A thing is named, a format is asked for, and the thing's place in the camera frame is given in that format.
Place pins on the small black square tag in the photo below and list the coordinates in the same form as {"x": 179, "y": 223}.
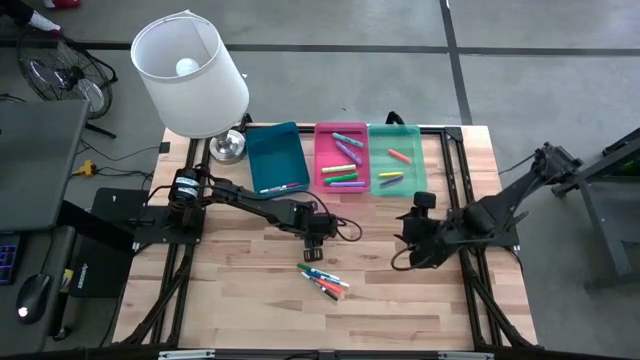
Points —
{"x": 164, "y": 147}

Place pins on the teal chunky highlighter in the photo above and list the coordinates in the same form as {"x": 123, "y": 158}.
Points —
{"x": 348, "y": 140}

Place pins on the orange slim highlighter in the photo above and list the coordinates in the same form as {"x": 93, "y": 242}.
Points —
{"x": 332, "y": 288}
{"x": 399, "y": 156}

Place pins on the light green chunky highlighter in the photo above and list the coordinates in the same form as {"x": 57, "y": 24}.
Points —
{"x": 338, "y": 168}

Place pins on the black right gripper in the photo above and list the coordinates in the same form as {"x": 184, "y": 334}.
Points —
{"x": 425, "y": 232}

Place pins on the dark grey desk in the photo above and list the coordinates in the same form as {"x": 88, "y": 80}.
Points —
{"x": 55, "y": 250}

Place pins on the yellow power plug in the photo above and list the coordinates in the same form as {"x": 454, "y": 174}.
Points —
{"x": 85, "y": 168}

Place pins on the black metal stand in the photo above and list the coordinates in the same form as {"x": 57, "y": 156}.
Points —
{"x": 605, "y": 215}

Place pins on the black floor fan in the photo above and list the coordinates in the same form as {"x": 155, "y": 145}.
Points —
{"x": 65, "y": 75}

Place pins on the purple slim highlighter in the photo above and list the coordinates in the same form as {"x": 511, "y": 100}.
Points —
{"x": 391, "y": 180}

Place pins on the black clamp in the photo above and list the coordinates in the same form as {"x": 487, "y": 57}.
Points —
{"x": 395, "y": 117}

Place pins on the black equipment case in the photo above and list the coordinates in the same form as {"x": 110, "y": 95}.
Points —
{"x": 97, "y": 270}

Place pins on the purple chunky highlighter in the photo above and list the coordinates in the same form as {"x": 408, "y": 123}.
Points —
{"x": 347, "y": 184}
{"x": 348, "y": 152}

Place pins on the white shade table lamp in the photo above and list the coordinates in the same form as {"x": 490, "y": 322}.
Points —
{"x": 190, "y": 75}

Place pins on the black keyboard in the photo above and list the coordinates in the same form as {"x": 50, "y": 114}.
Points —
{"x": 9, "y": 260}

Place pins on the black computer mouse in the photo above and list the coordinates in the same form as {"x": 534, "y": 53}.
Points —
{"x": 32, "y": 299}

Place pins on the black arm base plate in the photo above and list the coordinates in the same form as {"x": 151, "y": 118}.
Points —
{"x": 505, "y": 237}
{"x": 150, "y": 234}

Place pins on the grey flat panel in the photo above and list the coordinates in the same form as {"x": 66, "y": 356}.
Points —
{"x": 42, "y": 165}

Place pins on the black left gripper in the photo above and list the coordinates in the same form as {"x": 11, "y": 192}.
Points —
{"x": 320, "y": 225}

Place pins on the black flat box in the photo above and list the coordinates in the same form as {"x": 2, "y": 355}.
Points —
{"x": 120, "y": 202}

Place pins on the blue plastic bin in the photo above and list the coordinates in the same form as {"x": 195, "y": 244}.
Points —
{"x": 277, "y": 160}

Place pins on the black dry erase marker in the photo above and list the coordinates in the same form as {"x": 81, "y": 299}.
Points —
{"x": 327, "y": 293}

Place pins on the silver bracket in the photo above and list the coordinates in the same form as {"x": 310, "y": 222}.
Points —
{"x": 466, "y": 355}
{"x": 187, "y": 355}

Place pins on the pink plastic bin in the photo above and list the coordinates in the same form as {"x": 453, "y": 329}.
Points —
{"x": 342, "y": 160}

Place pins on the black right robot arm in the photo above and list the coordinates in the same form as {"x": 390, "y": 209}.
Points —
{"x": 500, "y": 205}

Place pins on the magenta dry erase marker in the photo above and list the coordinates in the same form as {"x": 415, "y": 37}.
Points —
{"x": 281, "y": 188}

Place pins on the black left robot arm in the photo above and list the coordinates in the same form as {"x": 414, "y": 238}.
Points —
{"x": 250, "y": 202}

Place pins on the yellow slim highlighter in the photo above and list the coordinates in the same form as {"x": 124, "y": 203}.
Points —
{"x": 390, "y": 174}

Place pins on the person's foot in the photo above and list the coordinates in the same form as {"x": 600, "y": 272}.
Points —
{"x": 62, "y": 2}
{"x": 42, "y": 21}

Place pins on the aqua plastic bin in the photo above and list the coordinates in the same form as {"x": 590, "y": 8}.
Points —
{"x": 400, "y": 145}

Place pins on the green dry erase marker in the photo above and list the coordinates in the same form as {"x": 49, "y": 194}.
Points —
{"x": 317, "y": 272}

